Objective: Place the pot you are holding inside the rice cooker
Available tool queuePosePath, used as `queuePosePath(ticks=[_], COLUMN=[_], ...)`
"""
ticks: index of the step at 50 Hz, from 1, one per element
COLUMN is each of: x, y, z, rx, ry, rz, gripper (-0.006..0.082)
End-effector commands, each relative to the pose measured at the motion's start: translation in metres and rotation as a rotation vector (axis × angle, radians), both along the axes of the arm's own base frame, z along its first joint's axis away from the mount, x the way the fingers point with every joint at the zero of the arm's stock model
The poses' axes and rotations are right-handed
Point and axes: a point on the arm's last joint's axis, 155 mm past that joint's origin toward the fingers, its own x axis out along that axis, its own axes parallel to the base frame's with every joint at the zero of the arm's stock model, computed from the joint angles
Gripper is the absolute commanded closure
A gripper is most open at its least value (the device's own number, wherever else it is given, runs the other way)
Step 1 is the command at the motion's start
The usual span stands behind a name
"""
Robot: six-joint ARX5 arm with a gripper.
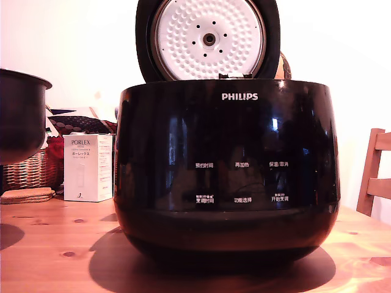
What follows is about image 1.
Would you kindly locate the dark rice cooker pot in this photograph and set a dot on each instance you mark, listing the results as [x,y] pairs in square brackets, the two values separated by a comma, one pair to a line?
[18,122]

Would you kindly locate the rice cooker lid, white inner plate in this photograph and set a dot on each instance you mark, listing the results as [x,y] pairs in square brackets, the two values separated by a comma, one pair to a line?
[183,39]

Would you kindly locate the black Philips rice cooker body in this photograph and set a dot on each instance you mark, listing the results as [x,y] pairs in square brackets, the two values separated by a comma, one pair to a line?
[226,137]

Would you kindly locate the red knitted cloth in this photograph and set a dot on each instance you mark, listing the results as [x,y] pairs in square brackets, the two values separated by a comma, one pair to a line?
[56,149]

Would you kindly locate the woven wicker basket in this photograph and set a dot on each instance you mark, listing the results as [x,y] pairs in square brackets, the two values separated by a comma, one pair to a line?
[27,174]

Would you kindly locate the orange patterned round object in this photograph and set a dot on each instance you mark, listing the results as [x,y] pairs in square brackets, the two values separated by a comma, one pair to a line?
[286,68]

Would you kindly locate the wooden chair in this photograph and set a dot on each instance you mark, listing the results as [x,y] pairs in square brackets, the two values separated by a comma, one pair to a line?
[377,186]

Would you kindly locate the white Porlex carton box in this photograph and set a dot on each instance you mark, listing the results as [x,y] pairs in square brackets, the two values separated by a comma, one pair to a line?
[81,171]

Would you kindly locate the round cork coaster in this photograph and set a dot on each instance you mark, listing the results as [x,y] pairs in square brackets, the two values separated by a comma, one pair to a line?
[27,191]
[27,200]

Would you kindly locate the patterned dotted fabric cushion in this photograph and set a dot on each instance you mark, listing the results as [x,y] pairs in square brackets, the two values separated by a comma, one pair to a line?
[79,122]

